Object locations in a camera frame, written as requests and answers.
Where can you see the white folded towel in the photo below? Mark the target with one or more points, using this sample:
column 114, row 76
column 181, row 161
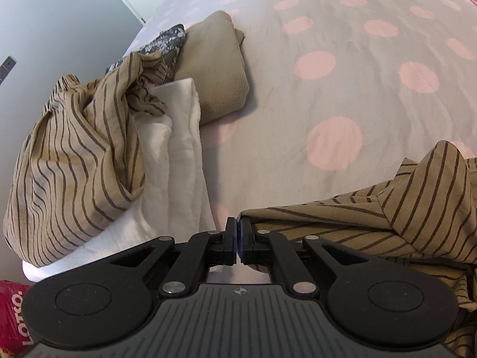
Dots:
column 174, row 202

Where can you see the polka dot bed sheet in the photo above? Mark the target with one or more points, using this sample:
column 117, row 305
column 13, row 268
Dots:
column 341, row 92

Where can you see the red plastic bag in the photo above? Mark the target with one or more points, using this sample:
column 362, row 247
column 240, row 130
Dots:
column 15, row 337

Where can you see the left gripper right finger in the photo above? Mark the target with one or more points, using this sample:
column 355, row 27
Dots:
column 273, row 251

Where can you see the dark floral garment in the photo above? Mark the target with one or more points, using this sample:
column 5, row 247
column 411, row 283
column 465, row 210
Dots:
column 160, row 48

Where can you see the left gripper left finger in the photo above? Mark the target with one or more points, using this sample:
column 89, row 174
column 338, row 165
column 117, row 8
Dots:
column 194, row 259

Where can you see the tan folded garment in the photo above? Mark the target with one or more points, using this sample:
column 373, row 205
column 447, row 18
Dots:
column 211, row 56

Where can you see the brown striped shirt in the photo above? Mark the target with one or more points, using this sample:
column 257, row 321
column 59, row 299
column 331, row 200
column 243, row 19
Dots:
column 424, row 218

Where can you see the grey wall switch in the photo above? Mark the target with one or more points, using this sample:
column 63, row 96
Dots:
column 6, row 67

